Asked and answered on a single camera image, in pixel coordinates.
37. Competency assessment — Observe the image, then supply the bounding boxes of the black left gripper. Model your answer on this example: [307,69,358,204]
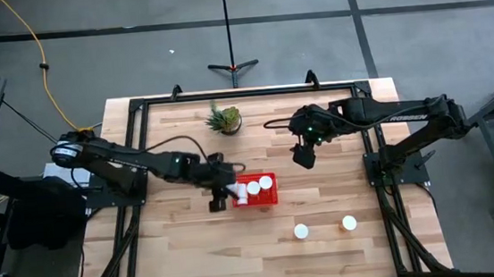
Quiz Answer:
[197,159,241,214]

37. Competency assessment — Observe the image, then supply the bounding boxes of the white plastic pill bottle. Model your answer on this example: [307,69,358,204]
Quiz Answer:
[227,180,250,207]
[246,180,263,197]

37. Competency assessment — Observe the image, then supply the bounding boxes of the yellow extension cable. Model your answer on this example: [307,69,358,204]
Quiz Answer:
[0,0,95,139]

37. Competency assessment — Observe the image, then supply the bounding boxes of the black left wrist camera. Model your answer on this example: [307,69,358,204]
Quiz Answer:
[206,150,226,165]

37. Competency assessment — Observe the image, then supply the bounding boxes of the white box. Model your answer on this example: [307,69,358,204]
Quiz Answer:
[42,159,94,191]

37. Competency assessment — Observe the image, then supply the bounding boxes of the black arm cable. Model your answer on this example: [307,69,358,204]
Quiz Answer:
[263,115,302,131]
[141,129,247,180]

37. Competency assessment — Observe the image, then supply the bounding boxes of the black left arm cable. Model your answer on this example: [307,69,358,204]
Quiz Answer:
[141,129,247,180]

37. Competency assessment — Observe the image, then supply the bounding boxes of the potted succulent black bowl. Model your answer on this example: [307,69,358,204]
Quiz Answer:
[202,97,245,139]

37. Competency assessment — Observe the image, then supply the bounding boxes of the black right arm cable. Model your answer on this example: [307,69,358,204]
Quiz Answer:
[263,115,302,131]

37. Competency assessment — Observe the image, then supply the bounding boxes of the red plastic basket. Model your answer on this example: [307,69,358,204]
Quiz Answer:
[230,171,280,210]

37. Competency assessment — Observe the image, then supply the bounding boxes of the black tripod stand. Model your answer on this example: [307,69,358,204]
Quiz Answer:
[201,0,262,91]

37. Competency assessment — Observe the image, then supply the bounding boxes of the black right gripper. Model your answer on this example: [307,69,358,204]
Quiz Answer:
[291,139,319,171]

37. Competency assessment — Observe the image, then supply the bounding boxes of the black metal table frame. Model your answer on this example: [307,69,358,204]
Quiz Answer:
[58,60,453,277]

